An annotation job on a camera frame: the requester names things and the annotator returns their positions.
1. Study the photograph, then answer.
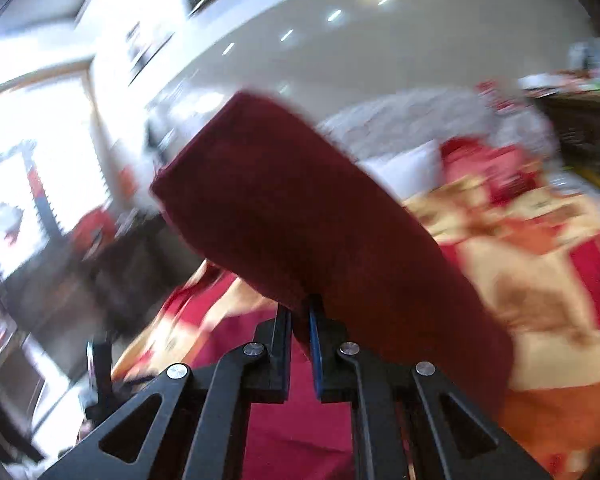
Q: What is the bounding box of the dark wooden table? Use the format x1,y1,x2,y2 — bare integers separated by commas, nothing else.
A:
520,75,600,201

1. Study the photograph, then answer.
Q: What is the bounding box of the dark red garment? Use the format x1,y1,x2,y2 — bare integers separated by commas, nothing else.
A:
150,91,513,418

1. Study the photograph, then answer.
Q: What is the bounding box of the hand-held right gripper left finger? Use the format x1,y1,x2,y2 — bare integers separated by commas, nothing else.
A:
39,303,293,480

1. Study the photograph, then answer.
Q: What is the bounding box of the dark wooden cabinet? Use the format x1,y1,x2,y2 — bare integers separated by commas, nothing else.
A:
0,210,206,356

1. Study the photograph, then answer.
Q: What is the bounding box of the white lace bedding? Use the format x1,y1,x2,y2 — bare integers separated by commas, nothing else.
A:
316,85,561,196

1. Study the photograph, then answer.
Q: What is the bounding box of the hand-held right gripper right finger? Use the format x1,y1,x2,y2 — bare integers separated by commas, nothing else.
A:
307,296,553,480

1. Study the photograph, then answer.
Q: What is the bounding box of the window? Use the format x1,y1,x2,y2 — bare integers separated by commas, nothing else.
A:
0,60,106,281

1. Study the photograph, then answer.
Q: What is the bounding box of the red and gold printed blanket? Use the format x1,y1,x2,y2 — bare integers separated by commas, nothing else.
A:
111,180,600,480

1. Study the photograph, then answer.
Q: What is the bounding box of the red pillow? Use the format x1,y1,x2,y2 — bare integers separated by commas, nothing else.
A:
439,136,543,206

